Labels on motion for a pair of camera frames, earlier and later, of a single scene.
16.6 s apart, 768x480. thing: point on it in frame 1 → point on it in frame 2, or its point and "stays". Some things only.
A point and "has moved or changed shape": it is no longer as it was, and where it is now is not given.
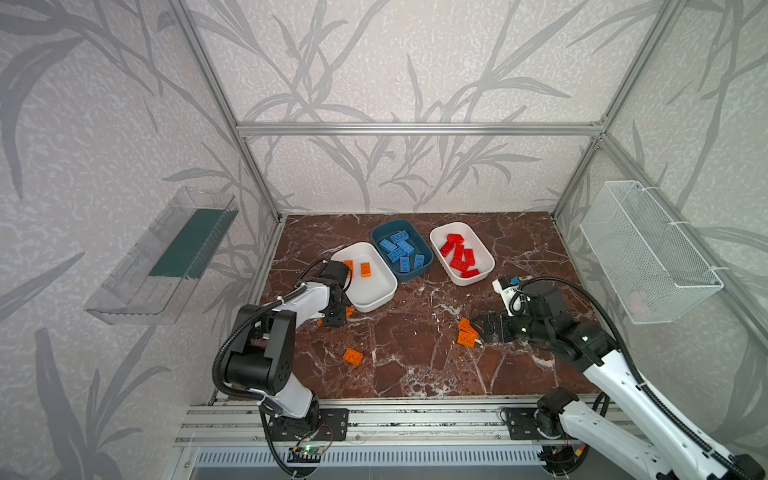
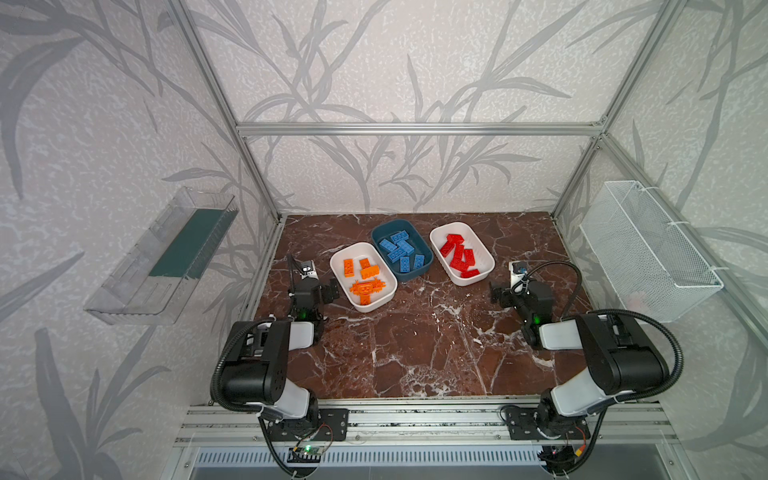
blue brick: (400, 236) stays
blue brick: (388, 245) stays
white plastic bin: (373, 285) stays
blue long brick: (406, 247) stays
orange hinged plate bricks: (351, 265) → (364, 289)
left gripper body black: (335, 308) → (305, 286)
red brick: (459, 250) stays
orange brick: (467, 339) has moved or changed shape
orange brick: (465, 325) → (369, 272)
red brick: (446, 247) stays
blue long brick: (396, 254) stays
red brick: (470, 257) stays
